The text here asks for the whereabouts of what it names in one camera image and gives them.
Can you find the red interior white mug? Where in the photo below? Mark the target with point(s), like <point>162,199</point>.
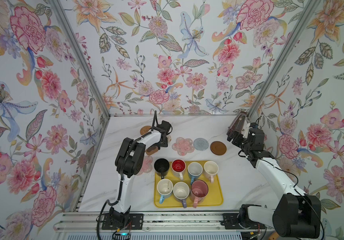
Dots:
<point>178,169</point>

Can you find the pale pink flower coaster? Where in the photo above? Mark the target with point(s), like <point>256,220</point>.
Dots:
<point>147,165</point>

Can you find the cork paw print coaster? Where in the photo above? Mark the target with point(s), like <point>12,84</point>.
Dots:
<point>152,150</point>

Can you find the grey round coaster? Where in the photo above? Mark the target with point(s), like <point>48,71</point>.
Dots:
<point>201,144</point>

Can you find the cream mug pink handle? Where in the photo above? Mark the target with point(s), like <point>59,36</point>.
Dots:
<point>210,170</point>

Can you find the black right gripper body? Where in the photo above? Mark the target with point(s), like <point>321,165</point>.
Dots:
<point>240,141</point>

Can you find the white mug blue handle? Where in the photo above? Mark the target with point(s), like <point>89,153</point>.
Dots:
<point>195,170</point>

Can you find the white mug purple handle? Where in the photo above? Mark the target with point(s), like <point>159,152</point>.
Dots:
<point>181,192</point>

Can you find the woven rattan round coaster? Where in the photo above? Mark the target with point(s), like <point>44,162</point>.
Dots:
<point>144,130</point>

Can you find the brown wooden round coaster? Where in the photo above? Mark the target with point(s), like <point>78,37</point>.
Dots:
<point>218,148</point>

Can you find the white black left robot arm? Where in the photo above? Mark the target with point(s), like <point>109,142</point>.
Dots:
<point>129,162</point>

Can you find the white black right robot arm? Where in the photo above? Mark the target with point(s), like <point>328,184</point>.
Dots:
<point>297,215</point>

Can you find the yellow tray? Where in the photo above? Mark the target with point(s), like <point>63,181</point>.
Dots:
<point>214,197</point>

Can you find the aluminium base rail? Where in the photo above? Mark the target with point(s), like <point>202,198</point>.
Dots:
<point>152,222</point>

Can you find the black mug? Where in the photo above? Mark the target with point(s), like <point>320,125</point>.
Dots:
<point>162,167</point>

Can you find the brown wooden metronome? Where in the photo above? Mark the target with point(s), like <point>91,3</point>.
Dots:
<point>238,125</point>

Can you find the white mug light-blue handle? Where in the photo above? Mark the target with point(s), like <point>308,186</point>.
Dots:
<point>165,189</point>

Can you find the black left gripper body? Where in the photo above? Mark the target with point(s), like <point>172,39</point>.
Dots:
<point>164,143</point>

